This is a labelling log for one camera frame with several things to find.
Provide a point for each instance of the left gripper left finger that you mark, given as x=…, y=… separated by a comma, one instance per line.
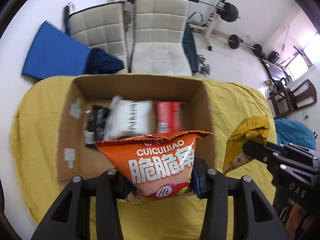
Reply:
x=69, y=215

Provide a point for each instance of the yellow snack bag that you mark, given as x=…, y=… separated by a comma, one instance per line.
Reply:
x=254, y=128

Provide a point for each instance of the orange snack bag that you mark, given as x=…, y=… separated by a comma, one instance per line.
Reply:
x=159, y=166

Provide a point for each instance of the black snack bag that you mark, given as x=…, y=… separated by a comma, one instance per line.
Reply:
x=95, y=126

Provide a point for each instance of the blue fabric cover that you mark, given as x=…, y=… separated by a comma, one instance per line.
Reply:
x=290, y=131

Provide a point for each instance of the cardboard milk box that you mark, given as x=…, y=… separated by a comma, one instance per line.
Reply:
x=75, y=159

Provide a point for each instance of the dark wooden chair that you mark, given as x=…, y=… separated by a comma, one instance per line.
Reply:
x=305, y=95

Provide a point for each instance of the yellow tablecloth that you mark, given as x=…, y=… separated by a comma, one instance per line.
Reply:
x=43, y=127

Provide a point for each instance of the white plastic pouch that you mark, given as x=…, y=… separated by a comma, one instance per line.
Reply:
x=129, y=118

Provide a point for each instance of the red snack pack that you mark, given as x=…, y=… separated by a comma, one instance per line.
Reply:
x=168, y=116

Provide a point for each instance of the chrome dumbbell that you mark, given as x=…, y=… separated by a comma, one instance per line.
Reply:
x=204, y=69

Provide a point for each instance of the black barbell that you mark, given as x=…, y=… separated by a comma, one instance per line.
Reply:
x=234, y=42

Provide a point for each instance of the dark blue knitted cloth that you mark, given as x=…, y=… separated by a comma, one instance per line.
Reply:
x=100, y=62

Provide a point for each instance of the blue foam mat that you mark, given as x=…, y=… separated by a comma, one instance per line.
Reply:
x=54, y=53

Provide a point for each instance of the black blue weight bench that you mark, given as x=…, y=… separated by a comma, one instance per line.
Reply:
x=190, y=48

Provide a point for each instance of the white padded chair right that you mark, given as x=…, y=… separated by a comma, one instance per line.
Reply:
x=158, y=29

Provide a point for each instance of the white padded chair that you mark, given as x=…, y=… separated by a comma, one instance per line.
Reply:
x=102, y=26
x=158, y=29

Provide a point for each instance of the white padded chair left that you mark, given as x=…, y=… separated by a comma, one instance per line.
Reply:
x=102, y=26

